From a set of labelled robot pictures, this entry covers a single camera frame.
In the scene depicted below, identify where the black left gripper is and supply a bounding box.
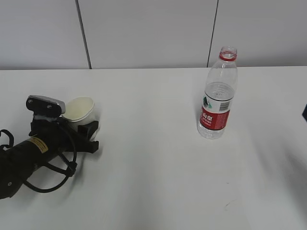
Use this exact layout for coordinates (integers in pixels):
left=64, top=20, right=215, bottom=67
left=28, top=117, right=99, bottom=153

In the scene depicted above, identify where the white paper cup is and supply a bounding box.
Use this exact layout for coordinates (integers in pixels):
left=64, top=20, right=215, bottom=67
left=62, top=96, right=99, bottom=131

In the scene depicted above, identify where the clear plastic water bottle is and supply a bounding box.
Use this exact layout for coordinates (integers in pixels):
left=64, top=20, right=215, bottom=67
left=197, top=46, right=238, bottom=139

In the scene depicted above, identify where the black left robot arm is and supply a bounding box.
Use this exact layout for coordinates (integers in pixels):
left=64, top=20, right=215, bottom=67
left=0, top=117, right=99, bottom=199

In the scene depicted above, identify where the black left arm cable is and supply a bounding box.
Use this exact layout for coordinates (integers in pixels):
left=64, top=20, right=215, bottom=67
left=0, top=121, right=78, bottom=193

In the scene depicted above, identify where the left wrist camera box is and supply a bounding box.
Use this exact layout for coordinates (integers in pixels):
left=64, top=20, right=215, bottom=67
left=25, top=95, right=66, bottom=118

